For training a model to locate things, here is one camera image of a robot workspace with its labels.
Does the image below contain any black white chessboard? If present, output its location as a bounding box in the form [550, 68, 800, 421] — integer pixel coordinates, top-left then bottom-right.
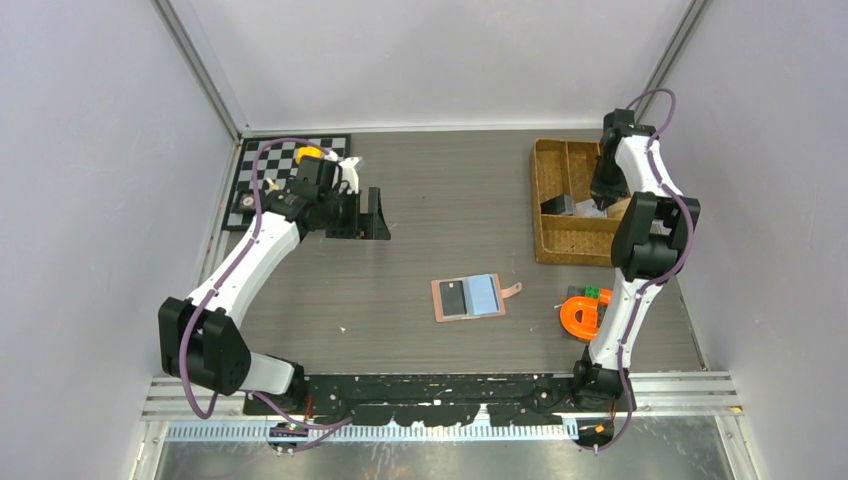
[222, 134, 352, 231]

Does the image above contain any black credit card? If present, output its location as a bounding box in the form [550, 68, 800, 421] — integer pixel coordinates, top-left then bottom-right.
[438, 280, 467, 318]
[540, 194, 574, 216]

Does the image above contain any orange horseshoe toy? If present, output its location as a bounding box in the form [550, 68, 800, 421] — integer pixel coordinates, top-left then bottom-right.
[559, 296, 611, 342]

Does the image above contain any tan card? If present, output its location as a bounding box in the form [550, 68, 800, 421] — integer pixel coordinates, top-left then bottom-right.
[605, 197, 631, 220]

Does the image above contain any aluminium frame rail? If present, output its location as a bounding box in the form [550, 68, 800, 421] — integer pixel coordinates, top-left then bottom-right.
[141, 371, 741, 445]

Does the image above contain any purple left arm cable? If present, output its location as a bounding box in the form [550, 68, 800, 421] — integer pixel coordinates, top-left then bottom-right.
[177, 137, 356, 454]

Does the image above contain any pink leather card holder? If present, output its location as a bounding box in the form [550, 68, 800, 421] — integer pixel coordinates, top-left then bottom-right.
[431, 273, 523, 323]

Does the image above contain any woven bamboo organizer tray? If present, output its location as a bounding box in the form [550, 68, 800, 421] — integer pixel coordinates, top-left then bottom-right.
[529, 138, 620, 267]

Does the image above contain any yellow toy block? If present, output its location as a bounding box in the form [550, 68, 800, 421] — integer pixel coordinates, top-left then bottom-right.
[294, 146, 324, 165]

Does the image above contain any green lego brick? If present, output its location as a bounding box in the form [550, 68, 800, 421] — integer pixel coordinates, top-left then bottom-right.
[583, 286, 602, 300]

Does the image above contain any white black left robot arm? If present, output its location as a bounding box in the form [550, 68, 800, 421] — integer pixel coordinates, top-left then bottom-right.
[158, 155, 391, 414]

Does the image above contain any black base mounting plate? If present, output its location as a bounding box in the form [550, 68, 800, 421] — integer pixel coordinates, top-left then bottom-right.
[243, 373, 631, 427]

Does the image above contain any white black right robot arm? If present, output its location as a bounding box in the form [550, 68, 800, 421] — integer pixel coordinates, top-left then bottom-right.
[570, 109, 700, 411]

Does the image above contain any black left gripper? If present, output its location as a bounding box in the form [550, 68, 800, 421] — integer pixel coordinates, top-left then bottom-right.
[318, 187, 389, 240]

